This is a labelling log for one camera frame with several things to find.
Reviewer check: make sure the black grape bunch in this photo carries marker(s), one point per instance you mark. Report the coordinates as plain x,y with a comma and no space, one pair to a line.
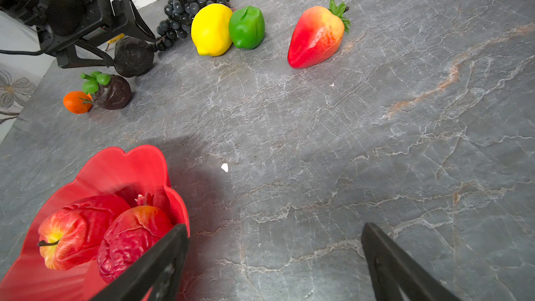
180,15

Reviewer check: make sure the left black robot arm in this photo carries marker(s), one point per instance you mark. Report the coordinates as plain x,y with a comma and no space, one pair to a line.
29,13

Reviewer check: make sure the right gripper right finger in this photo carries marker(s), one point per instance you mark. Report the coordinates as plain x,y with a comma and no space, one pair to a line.
394,274

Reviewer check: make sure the dark avocado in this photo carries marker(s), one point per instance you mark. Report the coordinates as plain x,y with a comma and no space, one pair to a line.
133,57

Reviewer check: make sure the dark mangosteen green top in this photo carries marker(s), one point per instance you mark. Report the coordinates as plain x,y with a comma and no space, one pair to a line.
110,92

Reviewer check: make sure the red apple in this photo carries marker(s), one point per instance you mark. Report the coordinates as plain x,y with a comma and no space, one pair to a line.
72,236

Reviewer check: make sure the green pepper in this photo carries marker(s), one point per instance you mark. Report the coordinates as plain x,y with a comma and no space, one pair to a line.
247,28

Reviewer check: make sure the yellow lemon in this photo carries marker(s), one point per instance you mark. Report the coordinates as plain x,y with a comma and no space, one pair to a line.
209,30

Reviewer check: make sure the dark red raspberry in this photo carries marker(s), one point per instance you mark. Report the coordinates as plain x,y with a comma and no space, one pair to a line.
128,238

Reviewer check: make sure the red flower-shaped bowl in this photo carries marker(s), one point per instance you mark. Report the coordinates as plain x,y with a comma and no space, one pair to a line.
139,176

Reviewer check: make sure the red strawberry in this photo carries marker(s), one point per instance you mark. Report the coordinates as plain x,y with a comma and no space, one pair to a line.
318,35

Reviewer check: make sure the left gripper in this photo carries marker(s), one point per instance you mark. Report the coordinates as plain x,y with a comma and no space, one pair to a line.
69,24

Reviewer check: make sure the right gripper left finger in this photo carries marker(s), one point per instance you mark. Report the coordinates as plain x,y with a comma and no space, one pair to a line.
157,274

